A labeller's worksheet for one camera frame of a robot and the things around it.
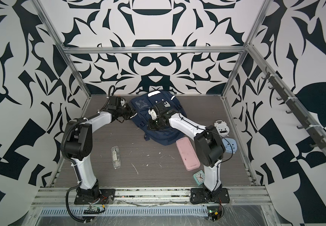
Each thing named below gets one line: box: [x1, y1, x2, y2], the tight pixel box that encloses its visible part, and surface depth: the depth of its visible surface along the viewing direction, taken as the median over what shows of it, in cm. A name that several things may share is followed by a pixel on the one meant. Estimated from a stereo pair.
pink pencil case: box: [175, 136, 201, 171], surface depth 89 cm
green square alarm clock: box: [193, 169, 205, 186], surface depth 81 cm
